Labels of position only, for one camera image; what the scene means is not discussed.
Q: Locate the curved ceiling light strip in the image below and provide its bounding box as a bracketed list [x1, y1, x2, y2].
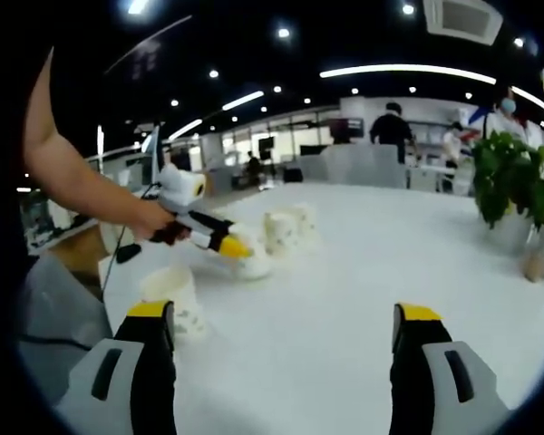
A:
[319, 63, 544, 123]

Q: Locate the short ceiling light strip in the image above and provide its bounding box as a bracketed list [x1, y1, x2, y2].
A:
[221, 90, 265, 111]
[168, 118, 204, 140]

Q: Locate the small beige jar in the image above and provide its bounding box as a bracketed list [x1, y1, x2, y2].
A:
[523, 251, 544, 283]

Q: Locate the white table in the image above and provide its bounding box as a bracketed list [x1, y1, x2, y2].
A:
[100, 180, 544, 435]

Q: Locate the black cable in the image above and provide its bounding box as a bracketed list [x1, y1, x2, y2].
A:
[102, 224, 132, 291]

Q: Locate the person's left hand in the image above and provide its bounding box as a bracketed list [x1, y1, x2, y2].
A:
[131, 198, 179, 241]

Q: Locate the green potted plant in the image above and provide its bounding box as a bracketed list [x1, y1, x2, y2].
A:
[473, 130, 544, 230]

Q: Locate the white plant pot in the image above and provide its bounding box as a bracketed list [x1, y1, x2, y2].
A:
[489, 212, 543, 255]

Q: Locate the pile of paper cups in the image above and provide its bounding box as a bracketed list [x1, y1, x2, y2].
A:
[262, 203, 321, 257]

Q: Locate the white printed paper cup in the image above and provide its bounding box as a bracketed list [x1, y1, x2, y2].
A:
[140, 266, 209, 345]
[228, 221, 273, 280]

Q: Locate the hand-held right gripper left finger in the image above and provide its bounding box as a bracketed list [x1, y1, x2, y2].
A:
[56, 298, 178, 435]

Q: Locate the dark wall screen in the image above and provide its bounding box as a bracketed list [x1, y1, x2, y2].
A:
[330, 117, 364, 145]

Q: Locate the ceiling air conditioner vent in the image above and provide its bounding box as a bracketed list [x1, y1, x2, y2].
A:
[423, 0, 504, 46]

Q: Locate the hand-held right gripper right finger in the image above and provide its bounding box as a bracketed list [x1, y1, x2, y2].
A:
[389, 302, 511, 435]

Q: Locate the grey office partition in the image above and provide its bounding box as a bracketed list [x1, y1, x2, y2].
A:
[298, 144, 407, 187]

